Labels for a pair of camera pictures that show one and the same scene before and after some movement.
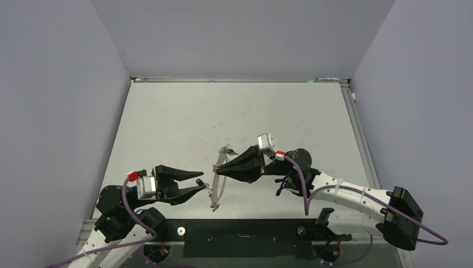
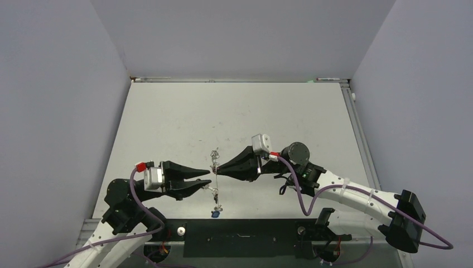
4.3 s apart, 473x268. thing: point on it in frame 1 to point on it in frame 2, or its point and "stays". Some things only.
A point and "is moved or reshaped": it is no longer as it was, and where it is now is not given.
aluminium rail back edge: [236, 80] stays
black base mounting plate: [236, 238] stays
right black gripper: [245, 166] stays
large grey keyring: [215, 205] is moved or reshaped
